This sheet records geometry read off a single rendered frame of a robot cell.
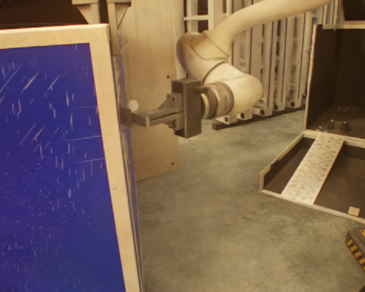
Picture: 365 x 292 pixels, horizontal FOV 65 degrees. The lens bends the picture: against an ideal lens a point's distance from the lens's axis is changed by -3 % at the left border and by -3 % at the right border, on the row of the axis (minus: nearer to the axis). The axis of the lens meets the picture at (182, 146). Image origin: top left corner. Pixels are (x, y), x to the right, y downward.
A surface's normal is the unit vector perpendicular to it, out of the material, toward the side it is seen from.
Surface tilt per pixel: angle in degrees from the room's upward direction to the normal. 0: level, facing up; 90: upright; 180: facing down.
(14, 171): 90
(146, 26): 90
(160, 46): 90
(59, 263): 90
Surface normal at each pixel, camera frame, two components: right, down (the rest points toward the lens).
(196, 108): 0.69, 0.24
